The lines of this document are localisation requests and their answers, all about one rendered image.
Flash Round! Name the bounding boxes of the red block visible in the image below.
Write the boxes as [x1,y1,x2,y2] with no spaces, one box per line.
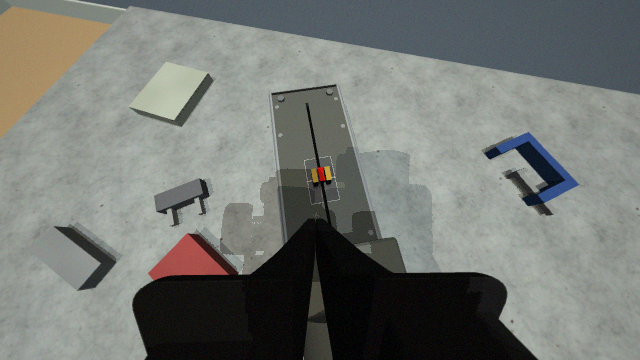
[148,233,238,280]

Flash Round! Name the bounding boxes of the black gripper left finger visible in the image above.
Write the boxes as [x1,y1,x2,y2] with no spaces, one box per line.
[132,218,316,360]

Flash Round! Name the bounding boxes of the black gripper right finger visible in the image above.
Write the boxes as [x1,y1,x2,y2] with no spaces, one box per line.
[316,219,507,360]

